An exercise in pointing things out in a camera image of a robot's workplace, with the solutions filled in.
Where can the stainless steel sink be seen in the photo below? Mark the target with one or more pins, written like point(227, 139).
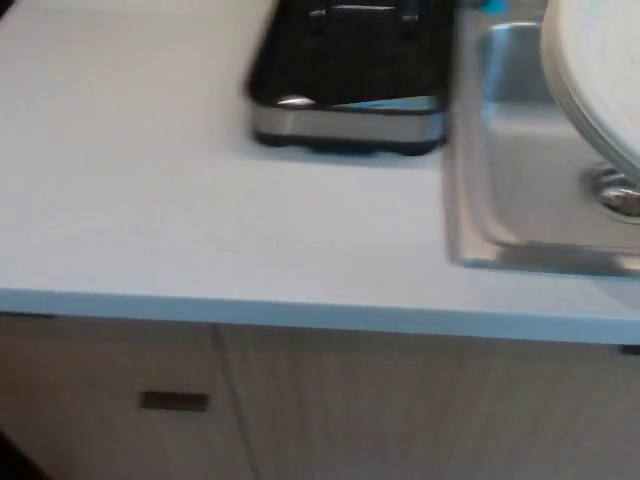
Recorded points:
point(525, 150)

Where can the metal sink drain strainer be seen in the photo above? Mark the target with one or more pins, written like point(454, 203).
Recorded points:
point(617, 197)

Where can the black steel-banded dish drying tray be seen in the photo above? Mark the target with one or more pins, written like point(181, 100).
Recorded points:
point(350, 122)

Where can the stainless steel spoon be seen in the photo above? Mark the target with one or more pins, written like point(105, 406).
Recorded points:
point(295, 101)

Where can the light wood-grain kitchen cabinet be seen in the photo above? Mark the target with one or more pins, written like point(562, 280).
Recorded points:
point(350, 410)

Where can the blue and white dish brush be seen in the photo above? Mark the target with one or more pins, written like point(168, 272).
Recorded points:
point(487, 6)

